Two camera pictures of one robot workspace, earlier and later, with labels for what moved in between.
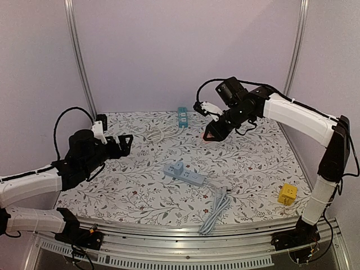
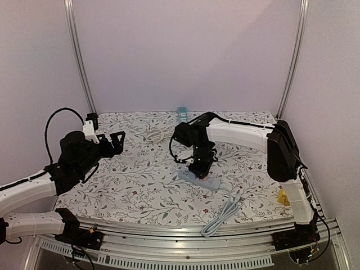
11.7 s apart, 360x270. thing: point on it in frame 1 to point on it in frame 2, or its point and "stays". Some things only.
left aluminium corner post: (70, 13) stays
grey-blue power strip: (189, 177) to (186, 174)
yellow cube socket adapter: (287, 194) stays
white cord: (157, 135) stays
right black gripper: (223, 124) to (202, 167)
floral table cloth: (170, 174) stays
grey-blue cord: (220, 203) to (226, 213)
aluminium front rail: (133, 244) stays
